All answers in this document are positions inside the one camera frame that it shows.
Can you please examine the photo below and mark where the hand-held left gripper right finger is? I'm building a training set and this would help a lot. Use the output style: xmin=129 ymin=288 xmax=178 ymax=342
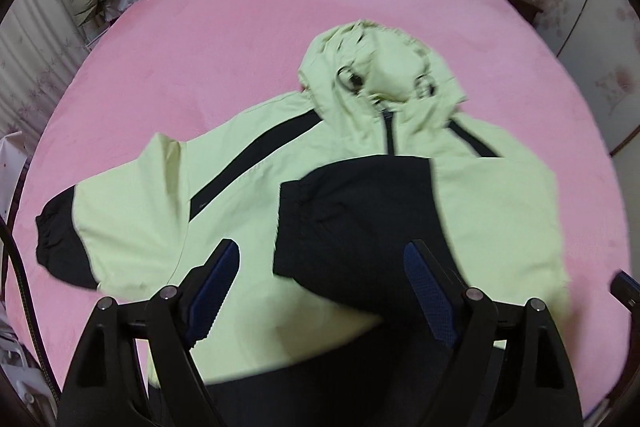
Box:
xmin=402 ymin=239 xmax=584 ymax=427

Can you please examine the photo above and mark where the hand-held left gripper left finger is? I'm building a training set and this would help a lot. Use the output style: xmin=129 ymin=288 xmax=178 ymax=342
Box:
xmin=59 ymin=239 xmax=241 ymax=427

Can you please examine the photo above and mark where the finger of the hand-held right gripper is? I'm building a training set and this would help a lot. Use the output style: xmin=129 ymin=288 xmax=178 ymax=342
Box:
xmin=608 ymin=272 xmax=640 ymax=309

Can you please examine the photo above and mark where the light green and black jacket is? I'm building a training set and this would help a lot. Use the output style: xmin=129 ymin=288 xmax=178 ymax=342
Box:
xmin=35 ymin=19 xmax=574 ymax=427

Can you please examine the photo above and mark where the pink bed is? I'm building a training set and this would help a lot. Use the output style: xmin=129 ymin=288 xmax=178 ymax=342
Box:
xmin=5 ymin=0 xmax=632 ymax=420

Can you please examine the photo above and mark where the floral wardrobe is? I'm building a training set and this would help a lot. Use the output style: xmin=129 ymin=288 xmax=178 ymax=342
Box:
xmin=515 ymin=0 xmax=640 ymax=158

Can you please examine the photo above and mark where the pale floral curtain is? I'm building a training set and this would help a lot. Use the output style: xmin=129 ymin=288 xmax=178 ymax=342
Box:
xmin=0 ymin=0 xmax=103 ymax=142

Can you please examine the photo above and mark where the black cable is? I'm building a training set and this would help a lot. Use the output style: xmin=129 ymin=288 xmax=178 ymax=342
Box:
xmin=0 ymin=202 xmax=63 ymax=410

